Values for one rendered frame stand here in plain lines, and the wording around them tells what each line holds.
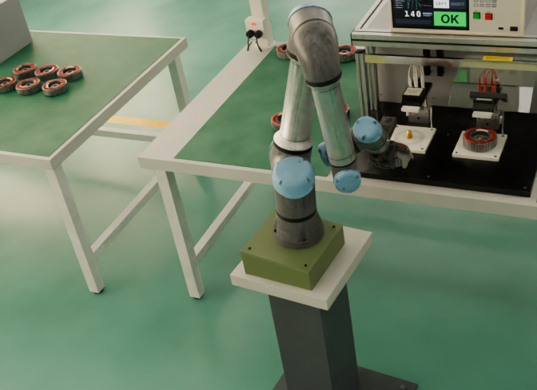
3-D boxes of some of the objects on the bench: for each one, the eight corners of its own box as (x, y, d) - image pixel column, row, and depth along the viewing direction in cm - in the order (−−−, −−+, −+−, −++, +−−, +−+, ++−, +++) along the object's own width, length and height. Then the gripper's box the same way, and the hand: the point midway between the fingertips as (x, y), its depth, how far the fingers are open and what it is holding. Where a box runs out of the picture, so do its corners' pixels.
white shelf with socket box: (296, 80, 331) (280, -26, 305) (219, 74, 346) (197, -26, 321) (326, 43, 356) (314, -58, 330) (252, 39, 371) (235, -57, 346)
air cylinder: (498, 129, 273) (499, 116, 270) (476, 128, 276) (476, 113, 273) (501, 122, 276) (501, 108, 273) (479, 120, 279) (479, 106, 276)
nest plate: (498, 161, 257) (498, 158, 257) (451, 157, 264) (451, 153, 263) (507, 137, 268) (507, 134, 267) (462, 133, 274) (462, 130, 274)
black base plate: (530, 197, 243) (530, 192, 242) (334, 174, 270) (333, 169, 268) (553, 120, 277) (553, 114, 275) (377, 105, 303) (376, 101, 302)
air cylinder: (428, 123, 283) (428, 110, 280) (408, 121, 286) (407, 108, 283) (432, 116, 286) (431, 103, 283) (412, 114, 290) (411, 101, 286)
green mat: (327, 177, 269) (327, 176, 269) (173, 158, 294) (173, 157, 294) (405, 53, 336) (405, 52, 336) (275, 46, 362) (275, 45, 362)
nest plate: (424, 153, 267) (424, 151, 267) (382, 149, 274) (381, 146, 273) (435, 131, 278) (435, 128, 277) (395, 127, 284) (394, 124, 284)
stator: (492, 155, 259) (492, 145, 257) (458, 150, 264) (458, 141, 262) (501, 137, 266) (501, 127, 264) (467, 133, 271) (467, 124, 269)
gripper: (345, 155, 242) (362, 171, 260) (404, 162, 235) (416, 178, 253) (351, 128, 243) (367, 146, 262) (409, 134, 236) (421, 153, 255)
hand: (392, 153), depth 258 cm, fingers closed on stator, 13 cm apart
